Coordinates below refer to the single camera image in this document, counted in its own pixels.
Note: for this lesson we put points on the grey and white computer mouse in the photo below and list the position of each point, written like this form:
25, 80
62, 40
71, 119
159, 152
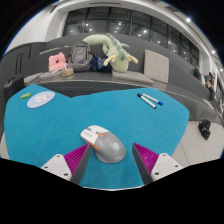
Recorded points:
106, 145

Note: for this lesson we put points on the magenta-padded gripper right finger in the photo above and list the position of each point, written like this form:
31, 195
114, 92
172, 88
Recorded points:
163, 165

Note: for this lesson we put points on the grey backpack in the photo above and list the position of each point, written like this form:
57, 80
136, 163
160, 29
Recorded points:
81, 55

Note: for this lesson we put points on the dark blue patterned bag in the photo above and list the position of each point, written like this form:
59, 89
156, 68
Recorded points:
99, 63

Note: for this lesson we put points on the person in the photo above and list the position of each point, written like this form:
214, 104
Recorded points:
197, 72
210, 85

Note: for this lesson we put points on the white marker with blue cap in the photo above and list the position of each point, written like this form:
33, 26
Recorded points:
152, 99

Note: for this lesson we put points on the beige square seat cushion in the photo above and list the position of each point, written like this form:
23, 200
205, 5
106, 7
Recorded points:
156, 66

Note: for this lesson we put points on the black suitcase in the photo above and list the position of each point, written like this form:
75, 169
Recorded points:
13, 88

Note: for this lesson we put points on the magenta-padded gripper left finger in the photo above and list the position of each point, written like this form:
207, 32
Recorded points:
58, 165

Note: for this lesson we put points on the green eraser block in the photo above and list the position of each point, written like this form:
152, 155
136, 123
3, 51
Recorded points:
25, 96

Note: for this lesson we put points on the grey flat seat cushion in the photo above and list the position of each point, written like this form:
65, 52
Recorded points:
132, 76
50, 75
32, 78

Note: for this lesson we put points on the tan woven hat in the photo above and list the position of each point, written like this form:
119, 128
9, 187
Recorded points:
67, 72

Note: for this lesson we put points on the round light blue mouse pad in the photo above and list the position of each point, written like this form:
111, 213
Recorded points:
40, 99

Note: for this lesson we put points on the green plush dragon toy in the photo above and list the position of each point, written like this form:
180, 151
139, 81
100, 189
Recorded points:
116, 55

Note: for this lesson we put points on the black bag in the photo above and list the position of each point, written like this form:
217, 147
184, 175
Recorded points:
204, 129

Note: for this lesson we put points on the pink plush cushion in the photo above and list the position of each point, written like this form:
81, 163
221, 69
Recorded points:
56, 62

